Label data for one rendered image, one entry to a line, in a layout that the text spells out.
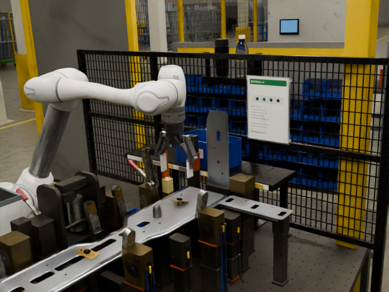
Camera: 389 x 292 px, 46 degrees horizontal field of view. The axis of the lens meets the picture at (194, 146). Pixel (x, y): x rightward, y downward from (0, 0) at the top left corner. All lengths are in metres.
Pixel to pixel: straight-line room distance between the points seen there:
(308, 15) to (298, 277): 6.59
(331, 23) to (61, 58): 4.95
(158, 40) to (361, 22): 4.39
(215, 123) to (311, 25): 6.32
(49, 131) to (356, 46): 1.37
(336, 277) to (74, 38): 3.12
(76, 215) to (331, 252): 1.11
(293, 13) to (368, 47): 6.35
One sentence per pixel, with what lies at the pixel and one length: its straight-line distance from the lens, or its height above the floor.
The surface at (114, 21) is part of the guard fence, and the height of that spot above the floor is 1.69.
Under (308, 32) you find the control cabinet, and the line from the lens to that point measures 8.23.
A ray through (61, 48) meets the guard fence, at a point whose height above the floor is 1.47.
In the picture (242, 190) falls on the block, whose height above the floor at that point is 1.02.
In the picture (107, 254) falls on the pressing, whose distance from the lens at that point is 1.58.
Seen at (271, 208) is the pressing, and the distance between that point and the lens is 1.84.
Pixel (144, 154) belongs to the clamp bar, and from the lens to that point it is 1.91.
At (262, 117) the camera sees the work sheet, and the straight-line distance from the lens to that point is 2.19.
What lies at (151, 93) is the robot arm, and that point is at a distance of 1.53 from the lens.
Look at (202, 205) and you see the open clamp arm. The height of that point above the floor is 1.06.
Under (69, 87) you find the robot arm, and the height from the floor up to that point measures 1.48.
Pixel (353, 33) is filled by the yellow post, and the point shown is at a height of 1.64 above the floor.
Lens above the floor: 1.75
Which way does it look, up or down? 16 degrees down
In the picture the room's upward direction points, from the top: 2 degrees counter-clockwise
